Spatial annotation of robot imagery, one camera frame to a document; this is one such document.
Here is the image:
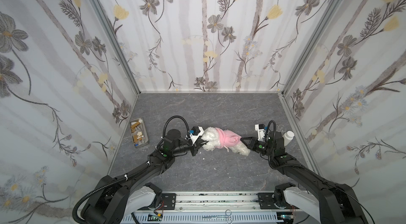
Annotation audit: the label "white plush teddy bear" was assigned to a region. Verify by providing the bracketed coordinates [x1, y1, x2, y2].
[202, 127, 250, 156]

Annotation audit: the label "pink fleece teddy hoodie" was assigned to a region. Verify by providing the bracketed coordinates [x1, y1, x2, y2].
[215, 128, 241, 153]

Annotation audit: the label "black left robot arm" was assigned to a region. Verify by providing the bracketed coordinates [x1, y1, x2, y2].
[72, 116, 207, 224]

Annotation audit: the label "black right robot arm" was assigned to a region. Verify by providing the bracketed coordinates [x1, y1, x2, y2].
[241, 132, 371, 224]

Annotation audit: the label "white plastic bottle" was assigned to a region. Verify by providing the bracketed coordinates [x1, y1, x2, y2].
[283, 131, 295, 146]

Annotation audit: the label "clear tray with small parts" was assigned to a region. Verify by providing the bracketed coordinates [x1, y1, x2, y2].
[130, 118, 149, 148]

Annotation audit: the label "steel scissors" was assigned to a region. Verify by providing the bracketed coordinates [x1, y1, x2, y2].
[203, 209, 233, 224]

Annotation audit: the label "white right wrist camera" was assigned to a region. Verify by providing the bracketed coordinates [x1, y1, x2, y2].
[254, 124, 267, 142]

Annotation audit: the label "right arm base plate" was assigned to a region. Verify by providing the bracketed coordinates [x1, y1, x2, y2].
[257, 192, 298, 211]

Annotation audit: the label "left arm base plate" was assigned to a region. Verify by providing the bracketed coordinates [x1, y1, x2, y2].
[148, 193, 177, 211]

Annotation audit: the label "aluminium mounting rail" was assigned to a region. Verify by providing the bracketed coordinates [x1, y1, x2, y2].
[85, 190, 346, 224]

